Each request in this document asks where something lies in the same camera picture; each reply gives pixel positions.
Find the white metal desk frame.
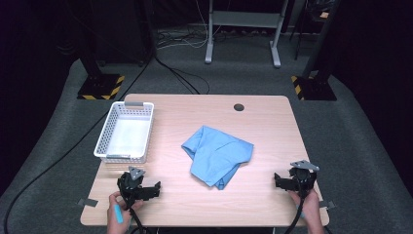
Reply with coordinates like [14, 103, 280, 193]
[204, 0, 289, 68]

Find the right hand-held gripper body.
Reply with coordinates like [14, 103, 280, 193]
[289, 159, 320, 199]

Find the black stand with striped base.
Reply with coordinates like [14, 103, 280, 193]
[290, 0, 342, 101]
[77, 32, 126, 100]

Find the white cable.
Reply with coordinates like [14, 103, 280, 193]
[157, 0, 209, 51]

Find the person's left hand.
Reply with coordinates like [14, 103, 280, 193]
[106, 190, 144, 227]

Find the white perforated plastic basket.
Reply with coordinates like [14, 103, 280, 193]
[93, 100, 155, 165]

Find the hand-held gripper black cable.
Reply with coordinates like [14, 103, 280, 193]
[129, 198, 145, 234]
[284, 181, 308, 234]

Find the long black floor cable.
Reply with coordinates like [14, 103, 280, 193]
[3, 55, 157, 234]

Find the blue grip strap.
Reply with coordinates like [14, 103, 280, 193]
[114, 204, 125, 224]

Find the right hand-held gripper black cable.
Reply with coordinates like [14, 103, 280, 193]
[284, 181, 308, 234]

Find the black cabinet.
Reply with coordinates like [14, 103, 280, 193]
[92, 0, 157, 64]

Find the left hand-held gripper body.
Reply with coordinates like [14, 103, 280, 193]
[117, 166, 148, 209]

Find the person's right hand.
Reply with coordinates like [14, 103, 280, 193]
[287, 188, 320, 225]

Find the light blue short-sleeved shirt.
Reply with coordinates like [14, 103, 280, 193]
[180, 125, 255, 191]

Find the left hand-held gripper black cable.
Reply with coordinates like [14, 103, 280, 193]
[129, 198, 145, 234]

